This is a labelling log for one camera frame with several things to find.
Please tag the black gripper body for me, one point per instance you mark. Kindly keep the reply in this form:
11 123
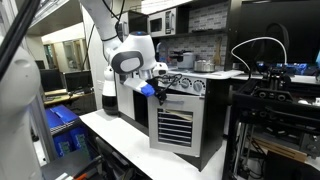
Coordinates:
157 86

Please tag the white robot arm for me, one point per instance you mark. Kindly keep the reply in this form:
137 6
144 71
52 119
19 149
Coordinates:
133 46

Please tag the white tall fridge door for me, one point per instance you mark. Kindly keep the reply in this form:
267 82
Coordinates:
125 103

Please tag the grey stove knob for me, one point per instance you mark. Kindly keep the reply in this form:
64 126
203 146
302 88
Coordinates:
185 83
198 86

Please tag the brown wooden board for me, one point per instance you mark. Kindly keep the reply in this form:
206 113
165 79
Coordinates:
180 115

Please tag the silver toy kettle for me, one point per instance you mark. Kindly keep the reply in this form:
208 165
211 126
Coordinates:
185 60

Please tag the silver cooking pot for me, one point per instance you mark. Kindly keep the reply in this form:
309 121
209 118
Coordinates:
204 66

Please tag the white black rounded figure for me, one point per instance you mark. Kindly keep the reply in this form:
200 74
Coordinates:
109 100

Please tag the toy microwave oven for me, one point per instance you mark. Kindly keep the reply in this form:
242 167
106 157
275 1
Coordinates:
161 22

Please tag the wooden spoon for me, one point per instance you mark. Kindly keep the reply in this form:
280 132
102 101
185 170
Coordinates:
217 50

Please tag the black computer monitor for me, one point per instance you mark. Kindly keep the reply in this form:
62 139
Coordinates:
51 80
78 81

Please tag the wooden office desk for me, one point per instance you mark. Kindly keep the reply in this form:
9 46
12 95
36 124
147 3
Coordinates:
63 96

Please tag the blue plastic crate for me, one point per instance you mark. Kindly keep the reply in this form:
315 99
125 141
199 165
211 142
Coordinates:
71 141
61 115

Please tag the wooden plank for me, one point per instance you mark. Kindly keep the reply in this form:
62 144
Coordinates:
280 149

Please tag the large black screen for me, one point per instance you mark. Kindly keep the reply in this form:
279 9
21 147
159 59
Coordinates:
293 30

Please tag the white camera with blue tape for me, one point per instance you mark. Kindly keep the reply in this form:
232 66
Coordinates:
146 90

